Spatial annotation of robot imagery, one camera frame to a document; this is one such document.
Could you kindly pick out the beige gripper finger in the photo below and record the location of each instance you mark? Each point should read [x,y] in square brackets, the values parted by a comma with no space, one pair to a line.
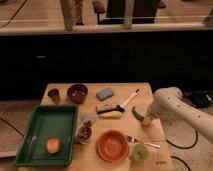
[147,120]

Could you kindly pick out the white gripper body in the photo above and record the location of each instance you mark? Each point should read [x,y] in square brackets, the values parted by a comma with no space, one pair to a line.
[154,110]

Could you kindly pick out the green pepper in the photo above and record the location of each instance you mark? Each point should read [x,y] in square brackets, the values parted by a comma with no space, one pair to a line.
[137,115]

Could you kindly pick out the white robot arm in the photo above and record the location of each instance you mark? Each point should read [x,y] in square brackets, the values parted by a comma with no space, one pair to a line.
[169,99]

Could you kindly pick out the orange bowl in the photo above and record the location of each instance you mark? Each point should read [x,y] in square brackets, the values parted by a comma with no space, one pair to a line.
[112,146]

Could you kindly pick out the purple bowl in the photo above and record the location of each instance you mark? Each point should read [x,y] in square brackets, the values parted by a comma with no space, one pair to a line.
[77,93]

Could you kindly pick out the silver fork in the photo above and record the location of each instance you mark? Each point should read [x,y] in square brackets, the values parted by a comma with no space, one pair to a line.
[134,140]

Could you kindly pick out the small green cup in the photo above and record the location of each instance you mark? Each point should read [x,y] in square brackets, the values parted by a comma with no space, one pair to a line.
[139,153]

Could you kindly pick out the yellow banana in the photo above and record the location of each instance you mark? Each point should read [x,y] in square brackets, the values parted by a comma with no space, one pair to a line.
[111,114]

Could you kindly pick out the blue sponge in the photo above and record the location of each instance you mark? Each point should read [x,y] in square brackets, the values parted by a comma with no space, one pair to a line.
[104,94]

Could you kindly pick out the orange fruit half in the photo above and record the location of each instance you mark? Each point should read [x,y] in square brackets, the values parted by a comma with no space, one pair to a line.
[53,145]

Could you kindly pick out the dark metal cup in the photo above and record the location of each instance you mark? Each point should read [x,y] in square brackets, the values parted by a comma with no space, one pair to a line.
[54,95]

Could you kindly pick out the green tray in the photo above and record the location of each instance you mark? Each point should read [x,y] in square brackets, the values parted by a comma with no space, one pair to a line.
[48,121]

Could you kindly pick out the dark office chair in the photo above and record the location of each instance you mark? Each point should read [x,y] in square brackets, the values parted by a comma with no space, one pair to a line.
[144,11]

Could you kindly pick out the wooden table leg right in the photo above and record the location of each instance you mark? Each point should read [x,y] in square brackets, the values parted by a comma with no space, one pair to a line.
[129,8]

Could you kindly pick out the wooden table leg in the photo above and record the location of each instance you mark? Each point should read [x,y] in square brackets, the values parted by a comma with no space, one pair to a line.
[67,16]
[129,8]

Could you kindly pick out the wooden table leg left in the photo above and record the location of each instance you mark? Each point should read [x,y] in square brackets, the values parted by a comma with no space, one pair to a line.
[67,16]

